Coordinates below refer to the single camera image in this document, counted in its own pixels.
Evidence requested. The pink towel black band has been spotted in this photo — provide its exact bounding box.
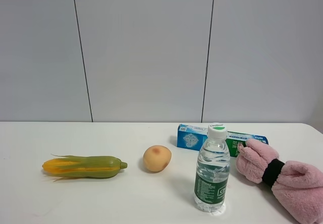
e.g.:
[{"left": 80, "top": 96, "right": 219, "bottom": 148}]
[{"left": 236, "top": 139, "right": 322, "bottom": 223}]

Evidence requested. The green white toothpaste box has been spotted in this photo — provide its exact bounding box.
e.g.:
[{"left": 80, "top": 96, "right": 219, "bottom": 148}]
[{"left": 177, "top": 124, "right": 268, "bottom": 157}]

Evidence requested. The toy peach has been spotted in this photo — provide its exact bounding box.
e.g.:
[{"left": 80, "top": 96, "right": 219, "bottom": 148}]
[{"left": 143, "top": 145, "right": 172, "bottom": 173}]

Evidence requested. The clear water bottle green label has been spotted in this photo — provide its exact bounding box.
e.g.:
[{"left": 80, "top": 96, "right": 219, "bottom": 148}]
[{"left": 194, "top": 123, "right": 230, "bottom": 212}]

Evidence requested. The toy corn cob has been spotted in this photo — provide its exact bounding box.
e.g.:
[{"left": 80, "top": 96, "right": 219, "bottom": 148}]
[{"left": 42, "top": 155, "right": 128, "bottom": 180}]

